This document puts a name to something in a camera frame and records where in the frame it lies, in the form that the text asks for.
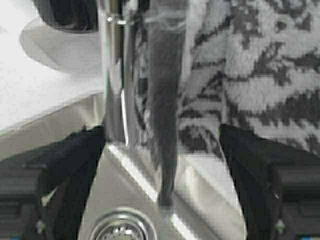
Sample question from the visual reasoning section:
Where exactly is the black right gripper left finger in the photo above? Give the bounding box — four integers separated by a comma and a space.
0, 125, 105, 240

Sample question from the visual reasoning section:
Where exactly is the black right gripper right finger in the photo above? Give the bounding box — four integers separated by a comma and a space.
219, 124, 320, 240

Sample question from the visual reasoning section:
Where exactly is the black white patterned cloth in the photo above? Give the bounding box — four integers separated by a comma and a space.
131, 0, 320, 206

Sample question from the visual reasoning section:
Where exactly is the stainless double sink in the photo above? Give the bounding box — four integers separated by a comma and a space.
0, 93, 247, 240

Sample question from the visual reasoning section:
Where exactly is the steel sink drain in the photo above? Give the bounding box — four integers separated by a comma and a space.
85, 207, 159, 240

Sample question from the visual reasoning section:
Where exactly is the steel kitchen faucet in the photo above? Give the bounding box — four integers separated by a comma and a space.
96, 0, 139, 146

